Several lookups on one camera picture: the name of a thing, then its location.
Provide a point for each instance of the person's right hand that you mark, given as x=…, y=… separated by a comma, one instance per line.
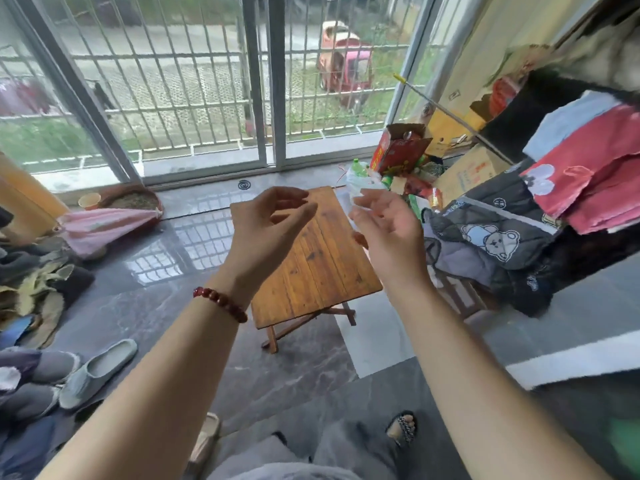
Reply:
x=397, y=239

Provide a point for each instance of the person's left hand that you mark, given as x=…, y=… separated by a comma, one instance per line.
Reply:
x=260, y=244

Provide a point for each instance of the wooden folding table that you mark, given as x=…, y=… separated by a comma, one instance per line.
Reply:
x=325, y=264

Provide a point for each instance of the person's right forearm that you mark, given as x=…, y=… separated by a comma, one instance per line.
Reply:
x=490, y=394

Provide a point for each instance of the person's left forearm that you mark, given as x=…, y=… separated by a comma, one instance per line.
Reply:
x=150, y=404

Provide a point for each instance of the person's grey trousers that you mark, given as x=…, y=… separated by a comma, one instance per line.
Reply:
x=350, y=444

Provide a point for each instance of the person's grey shirt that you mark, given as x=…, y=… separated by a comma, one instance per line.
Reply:
x=280, y=464

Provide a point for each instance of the yellow snack packet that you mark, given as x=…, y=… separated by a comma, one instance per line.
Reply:
x=436, y=199

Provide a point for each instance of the red plastic bag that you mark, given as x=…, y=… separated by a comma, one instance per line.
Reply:
x=417, y=185

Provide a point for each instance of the black mosquito coil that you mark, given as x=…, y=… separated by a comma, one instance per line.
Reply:
x=244, y=184

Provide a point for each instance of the white plastic bag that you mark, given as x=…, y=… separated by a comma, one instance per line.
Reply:
x=360, y=182

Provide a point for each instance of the green plastic bottle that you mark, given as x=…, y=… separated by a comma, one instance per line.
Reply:
x=358, y=167

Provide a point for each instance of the dark wooden side chair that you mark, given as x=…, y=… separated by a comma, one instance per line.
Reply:
x=465, y=294

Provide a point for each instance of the red printed carton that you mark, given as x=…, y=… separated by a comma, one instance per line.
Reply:
x=400, y=149

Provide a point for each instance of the black quilted bear print jacket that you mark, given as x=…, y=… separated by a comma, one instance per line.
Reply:
x=490, y=239

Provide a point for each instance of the brown printed cardboard box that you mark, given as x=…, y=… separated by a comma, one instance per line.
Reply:
x=470, y=174

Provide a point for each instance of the yellow cardboard sheet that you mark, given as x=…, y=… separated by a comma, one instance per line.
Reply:
x=450, y=129

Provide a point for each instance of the red round basin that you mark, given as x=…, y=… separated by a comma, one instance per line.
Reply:
x=135, y=199

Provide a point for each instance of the pale wooden pole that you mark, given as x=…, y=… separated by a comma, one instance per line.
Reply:
x=450, y=112

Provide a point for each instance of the grey sliding glass door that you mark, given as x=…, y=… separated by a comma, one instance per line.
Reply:
x=277, y=94
x=252, y=94

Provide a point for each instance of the pink folded umbrella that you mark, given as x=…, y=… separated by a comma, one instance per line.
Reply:
x=100, y=229

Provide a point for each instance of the brown paper cup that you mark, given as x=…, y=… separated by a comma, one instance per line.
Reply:
x=89, y=201

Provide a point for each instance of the red covered vehicle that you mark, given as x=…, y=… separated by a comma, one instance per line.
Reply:
x=345, y=59

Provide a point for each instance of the black white woven sandal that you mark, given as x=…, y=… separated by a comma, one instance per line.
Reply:
x=402, y=427

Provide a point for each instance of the beige rubber slipper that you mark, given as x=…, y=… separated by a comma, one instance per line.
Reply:
x=205, y=439

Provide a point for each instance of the light blue cloth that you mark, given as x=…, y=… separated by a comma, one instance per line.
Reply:
x=565, y=124

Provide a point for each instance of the red patterned shirt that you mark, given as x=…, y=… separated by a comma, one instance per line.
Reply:
x=590, y=174

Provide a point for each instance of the grey rubber slipper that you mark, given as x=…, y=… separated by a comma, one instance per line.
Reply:
x=95, y=374

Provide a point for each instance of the heap of worn shoes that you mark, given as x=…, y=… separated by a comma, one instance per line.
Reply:
x=40, y=284

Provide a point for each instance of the cream patterned curtain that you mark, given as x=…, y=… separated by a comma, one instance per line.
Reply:
x=500, y=34

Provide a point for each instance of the yellow orange curtain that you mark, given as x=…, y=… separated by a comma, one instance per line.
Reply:
x=25, y=199

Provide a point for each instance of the grey fabric slipper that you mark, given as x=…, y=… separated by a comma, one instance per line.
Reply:
x=50, y=367
x=30, y=402

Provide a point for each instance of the grey framed window panel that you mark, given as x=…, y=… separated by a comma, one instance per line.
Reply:
x=35, y=119

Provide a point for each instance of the white cloth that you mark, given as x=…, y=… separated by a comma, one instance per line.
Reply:
x=600, y=59

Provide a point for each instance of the pile of mixed clothes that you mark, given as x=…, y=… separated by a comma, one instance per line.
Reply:
x=25, y=449

